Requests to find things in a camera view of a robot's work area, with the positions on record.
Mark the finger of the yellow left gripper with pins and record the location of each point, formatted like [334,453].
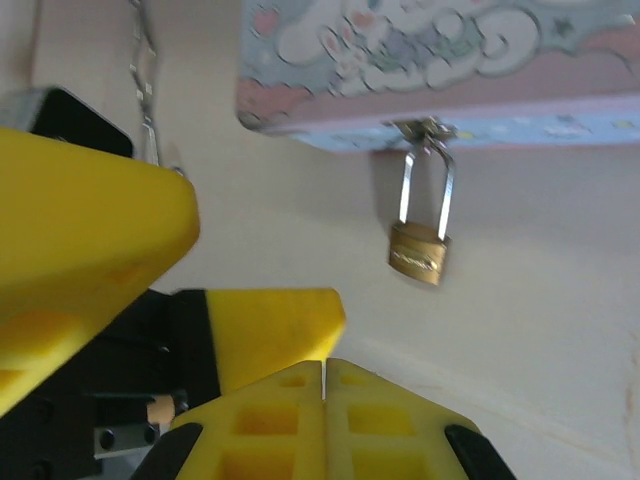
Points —
[85,235]
[272,335]

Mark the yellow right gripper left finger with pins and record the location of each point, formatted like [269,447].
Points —
[270,430]

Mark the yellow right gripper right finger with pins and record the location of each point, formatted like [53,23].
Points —
[390,435]

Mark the brass padlock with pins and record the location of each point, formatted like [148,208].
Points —
[419,252]

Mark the clear plastic wrapper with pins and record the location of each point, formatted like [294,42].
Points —
[145,85]

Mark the light purple patterned pouch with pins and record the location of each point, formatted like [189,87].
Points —
[415,60]

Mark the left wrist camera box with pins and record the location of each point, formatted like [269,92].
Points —
[80,120]

